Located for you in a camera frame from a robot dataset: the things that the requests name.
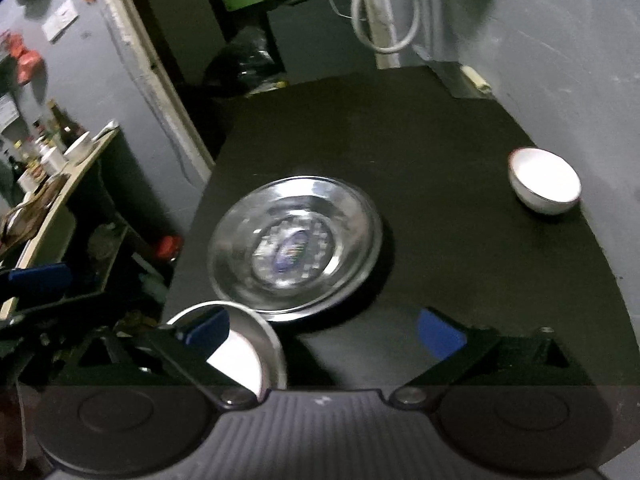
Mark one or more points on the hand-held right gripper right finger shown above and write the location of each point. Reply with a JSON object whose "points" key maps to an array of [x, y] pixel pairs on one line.
{"points": [[440, 334]]}

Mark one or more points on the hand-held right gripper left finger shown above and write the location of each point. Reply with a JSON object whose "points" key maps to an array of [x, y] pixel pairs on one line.
{"points": [[207, 332]]}

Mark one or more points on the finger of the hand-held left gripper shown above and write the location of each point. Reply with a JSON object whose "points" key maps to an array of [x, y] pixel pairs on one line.
{"points": [[30, 314], [40, 280]]}

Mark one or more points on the white ceramic bowl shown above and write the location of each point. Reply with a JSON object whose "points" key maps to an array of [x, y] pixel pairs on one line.
{"points": [[240, 360], [542, 180]]}

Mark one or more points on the large steel plate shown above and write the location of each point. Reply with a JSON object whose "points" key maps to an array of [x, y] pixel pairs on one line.
{"points": [[214, 260]]}

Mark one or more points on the wooden side shelf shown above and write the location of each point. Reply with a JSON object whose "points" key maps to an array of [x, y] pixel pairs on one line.
{"points": [[55, 210]]}

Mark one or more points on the white bowl on shelf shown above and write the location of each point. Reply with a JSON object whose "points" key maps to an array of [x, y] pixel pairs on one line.
{"points": [[77, 149]]}

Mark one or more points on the dark glass bottle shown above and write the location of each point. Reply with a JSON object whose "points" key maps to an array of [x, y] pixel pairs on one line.
{"points": [[62, 127]]}

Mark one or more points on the white spoon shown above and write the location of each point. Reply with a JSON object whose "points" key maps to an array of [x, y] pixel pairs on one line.
{"points": [[106, 130]]}

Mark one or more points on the red plastic bag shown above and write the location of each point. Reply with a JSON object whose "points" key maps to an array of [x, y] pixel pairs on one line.
{"points": [[27, 62]]}

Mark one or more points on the small white roll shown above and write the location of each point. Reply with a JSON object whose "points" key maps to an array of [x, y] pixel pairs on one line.
{"points": [[462, 82]]}

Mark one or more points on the black plastic bag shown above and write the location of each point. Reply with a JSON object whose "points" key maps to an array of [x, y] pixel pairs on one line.
{"points": [[245, 62]]}

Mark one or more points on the black cabinet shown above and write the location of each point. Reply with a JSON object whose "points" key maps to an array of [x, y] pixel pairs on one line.
{"points": [[320, 35]]}

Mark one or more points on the worn white door frame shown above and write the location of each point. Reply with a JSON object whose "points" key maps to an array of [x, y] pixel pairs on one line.
{"points": [[147, 60]]}

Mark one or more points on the white wall switch panel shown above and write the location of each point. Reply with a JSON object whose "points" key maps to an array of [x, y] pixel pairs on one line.
{"points": [[60, 22]]}

